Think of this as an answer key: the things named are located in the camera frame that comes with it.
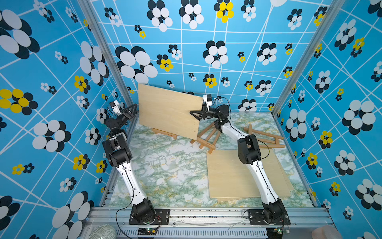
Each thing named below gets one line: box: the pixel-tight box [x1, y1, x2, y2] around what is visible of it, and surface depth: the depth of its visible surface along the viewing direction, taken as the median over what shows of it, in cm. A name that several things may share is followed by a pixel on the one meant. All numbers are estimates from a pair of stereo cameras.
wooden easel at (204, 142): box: [189, 121, 222, 154], surface depth 102 cm
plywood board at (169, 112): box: [138, 83, 204, 141], surface depth 96 cm
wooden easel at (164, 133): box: [151, 127, 179, 140], surface depth 104 cm
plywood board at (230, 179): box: [206, 148, 294, 203], surface depth 88 cm
